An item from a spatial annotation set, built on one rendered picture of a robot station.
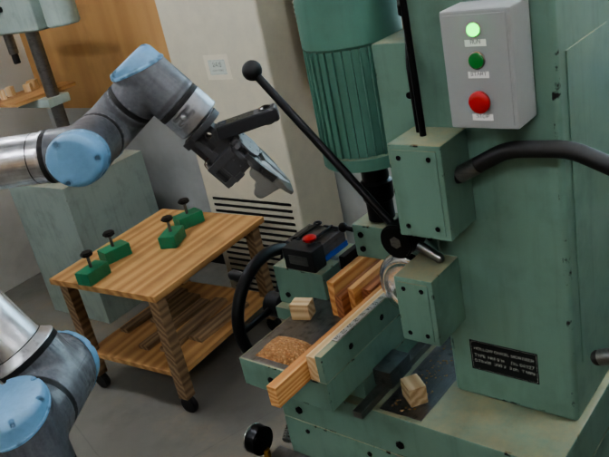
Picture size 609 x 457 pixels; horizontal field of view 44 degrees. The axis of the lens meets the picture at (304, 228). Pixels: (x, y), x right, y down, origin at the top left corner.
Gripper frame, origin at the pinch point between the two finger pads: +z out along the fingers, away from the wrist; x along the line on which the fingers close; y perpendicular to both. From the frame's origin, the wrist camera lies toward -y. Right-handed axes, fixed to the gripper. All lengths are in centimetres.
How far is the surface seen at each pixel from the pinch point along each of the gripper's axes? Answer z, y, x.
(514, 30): -3, -44, 37
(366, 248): 19.2, -1.0, 1.7
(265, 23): -11, 0, -152
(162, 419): 54, 126, -98
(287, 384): 16.4, 18.6, 27.8
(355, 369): 27.2, 12.3, 19.7
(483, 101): 1.4, -35.2, 35.4
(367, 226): 15.7, -4.5, 2.2
